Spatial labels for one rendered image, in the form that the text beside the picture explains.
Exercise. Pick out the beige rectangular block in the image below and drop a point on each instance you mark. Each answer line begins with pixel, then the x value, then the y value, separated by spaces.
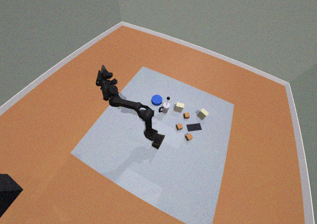
pixel 202 114
pixel 179 107

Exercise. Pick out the small brown cube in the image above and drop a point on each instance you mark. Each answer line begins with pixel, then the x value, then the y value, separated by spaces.
pixel 179 126
pixel 188 137
pixel 186 115

